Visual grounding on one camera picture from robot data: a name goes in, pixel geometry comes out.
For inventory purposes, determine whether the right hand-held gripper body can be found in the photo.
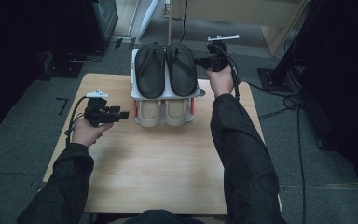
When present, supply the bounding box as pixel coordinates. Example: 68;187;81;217
204;34;241;73

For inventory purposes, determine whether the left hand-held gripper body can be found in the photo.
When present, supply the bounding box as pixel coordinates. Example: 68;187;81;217
83;90;115;128

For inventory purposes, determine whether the black flip-flop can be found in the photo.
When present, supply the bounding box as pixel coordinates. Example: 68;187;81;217
134;43;167;100
165;42;199;98

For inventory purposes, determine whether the cream perforated clog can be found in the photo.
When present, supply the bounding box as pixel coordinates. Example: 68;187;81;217
163;98;190;127
135;99;162;128

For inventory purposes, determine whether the white two-tier shoe rack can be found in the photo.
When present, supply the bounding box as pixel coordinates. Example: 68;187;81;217
130;47;201;128

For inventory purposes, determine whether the person's right hand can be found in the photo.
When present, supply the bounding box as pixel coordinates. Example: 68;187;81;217
203;65;235;99

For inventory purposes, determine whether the person's left hand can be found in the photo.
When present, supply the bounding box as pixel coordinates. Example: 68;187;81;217
71;118;115;148

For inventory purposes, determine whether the light wooden furniture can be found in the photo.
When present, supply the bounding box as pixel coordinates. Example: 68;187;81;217
167;0;311;58

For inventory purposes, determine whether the black metal stand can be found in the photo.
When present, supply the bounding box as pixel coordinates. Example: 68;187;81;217
256;0;320;93

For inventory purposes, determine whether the white leaning board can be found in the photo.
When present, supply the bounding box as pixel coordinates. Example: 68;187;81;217
137;0;161;40

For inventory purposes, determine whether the dark cabinet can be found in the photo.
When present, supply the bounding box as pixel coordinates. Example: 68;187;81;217
83;0;119;54

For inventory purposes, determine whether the person's dark lap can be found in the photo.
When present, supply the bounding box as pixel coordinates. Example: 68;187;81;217
124;209;206;224

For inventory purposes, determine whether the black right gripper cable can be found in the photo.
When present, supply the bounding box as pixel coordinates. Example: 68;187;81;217
216;45;241;101

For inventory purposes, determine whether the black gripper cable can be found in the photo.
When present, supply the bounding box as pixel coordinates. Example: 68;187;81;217
64;95;90;147
216;45;241;101

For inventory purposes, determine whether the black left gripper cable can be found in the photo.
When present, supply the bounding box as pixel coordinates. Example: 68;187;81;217
64;95;90;147

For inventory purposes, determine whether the black hanging cable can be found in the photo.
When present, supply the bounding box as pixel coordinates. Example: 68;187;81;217
170;0;189;46

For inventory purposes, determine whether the black stand base plate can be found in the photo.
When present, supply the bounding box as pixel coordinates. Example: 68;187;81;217
43;50;84;79

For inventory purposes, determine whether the black floor cable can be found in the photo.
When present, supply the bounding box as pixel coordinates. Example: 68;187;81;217
247;81;308;224

